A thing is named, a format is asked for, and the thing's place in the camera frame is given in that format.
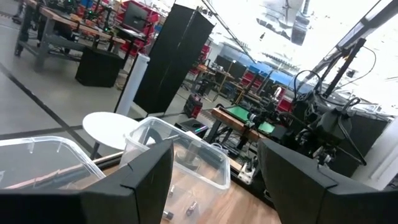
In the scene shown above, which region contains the silver purple battery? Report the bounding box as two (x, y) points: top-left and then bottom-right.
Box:
(185, 201), (198, 217)

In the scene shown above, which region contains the tall black panel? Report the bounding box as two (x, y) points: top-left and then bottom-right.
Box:
(132, 3), (216, 114)

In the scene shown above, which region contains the wooden bench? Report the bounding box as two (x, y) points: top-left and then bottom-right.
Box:
(211, 105), (277, 150)

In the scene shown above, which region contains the red black tool box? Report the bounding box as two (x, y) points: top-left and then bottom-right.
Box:
(183, 93), (203, 119)

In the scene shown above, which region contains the clear plastic bin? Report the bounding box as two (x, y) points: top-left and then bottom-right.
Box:
(0, 136), (106, 191)
(119, 116), (231, 224)

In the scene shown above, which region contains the green mat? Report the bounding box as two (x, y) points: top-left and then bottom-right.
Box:
(225, 105), (276, 134)

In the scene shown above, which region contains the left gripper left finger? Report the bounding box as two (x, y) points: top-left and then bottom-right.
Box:
(0, 139), (174, 224)

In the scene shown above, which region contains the black cabinet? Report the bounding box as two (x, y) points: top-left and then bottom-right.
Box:
(75, 46), (125, 88)

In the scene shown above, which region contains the wooden top workbench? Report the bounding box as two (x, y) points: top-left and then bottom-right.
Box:
(14, 0), (127, 72)

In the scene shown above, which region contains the white tower fan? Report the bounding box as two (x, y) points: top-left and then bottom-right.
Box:
(113, 53), (151, 117)

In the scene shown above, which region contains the black monitor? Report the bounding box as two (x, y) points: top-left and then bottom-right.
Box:
(122, 2), (149, 31)
(228, 60), (248, 80)

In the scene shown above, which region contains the black computer with lights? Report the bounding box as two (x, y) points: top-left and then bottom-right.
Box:
(174, 119), (210, 139)

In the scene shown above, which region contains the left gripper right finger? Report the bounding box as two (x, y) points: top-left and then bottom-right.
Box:
(257, 138), (398, 224)

